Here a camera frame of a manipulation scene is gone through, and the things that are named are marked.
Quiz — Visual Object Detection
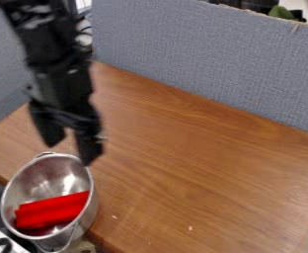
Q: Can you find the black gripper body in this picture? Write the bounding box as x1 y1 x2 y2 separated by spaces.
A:
26 55 102 132

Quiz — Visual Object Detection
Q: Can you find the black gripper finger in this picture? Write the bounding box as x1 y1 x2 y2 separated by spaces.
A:
74 125 104 166
29 103 65 147

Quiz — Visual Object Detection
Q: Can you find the stainless steel pot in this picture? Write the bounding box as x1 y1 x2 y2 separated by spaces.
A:
0 152 98 253

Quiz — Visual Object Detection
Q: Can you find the red plastic block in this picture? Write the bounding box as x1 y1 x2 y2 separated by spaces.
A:
14 191 90 230

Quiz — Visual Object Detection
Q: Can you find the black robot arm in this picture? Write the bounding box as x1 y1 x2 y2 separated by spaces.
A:
0 0 102 165

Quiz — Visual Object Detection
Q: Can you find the green object behind partition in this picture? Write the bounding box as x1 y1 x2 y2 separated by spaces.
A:
268 6 295 20

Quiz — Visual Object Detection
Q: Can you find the grey fabric partition panel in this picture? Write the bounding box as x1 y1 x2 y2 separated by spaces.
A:
92 0 308 131

